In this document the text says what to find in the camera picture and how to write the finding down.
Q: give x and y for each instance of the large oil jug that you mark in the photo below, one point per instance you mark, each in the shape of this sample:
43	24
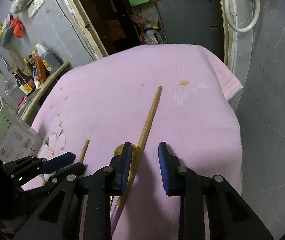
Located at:
48	58

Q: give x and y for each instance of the hanging steel spatula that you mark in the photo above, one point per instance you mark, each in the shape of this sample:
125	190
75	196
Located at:
9	68

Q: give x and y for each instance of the white wall socket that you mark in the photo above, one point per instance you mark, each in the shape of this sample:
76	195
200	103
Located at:
34	6

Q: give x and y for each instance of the grey cabinet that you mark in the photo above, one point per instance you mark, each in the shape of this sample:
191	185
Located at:
197	22

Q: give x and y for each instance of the orange sauce pouch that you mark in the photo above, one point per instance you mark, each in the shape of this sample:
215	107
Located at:
40	69

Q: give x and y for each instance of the pink tablecloth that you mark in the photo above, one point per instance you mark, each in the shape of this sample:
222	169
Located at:
107	102

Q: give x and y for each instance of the red plastic bag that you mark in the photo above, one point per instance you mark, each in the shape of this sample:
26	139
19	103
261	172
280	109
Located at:
18	27

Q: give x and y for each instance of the purple banded wooden chopstick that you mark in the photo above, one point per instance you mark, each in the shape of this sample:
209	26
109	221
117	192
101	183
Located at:
120	204

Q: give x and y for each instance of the dark soy sauce bottle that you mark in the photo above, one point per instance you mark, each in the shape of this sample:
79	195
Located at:
24	82

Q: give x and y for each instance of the white perforated utensil holder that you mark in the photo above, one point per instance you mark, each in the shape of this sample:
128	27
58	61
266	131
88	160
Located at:
17	139

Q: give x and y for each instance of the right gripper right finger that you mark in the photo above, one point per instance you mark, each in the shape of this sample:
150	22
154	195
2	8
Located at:
208	206

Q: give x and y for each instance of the small gold spoon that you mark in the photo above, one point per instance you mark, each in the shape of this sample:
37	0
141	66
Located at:
123	156

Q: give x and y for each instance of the grey wall shelf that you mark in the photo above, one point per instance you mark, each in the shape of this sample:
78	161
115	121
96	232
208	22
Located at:
6	33

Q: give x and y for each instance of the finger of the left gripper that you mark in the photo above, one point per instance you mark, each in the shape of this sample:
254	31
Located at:
57	163
56	173

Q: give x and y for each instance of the green box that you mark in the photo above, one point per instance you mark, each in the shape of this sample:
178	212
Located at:
134	3

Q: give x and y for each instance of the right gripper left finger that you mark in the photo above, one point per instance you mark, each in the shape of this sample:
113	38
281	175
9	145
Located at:
79	208

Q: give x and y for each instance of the steel strainer ladle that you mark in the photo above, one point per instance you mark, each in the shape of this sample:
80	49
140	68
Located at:
10	85

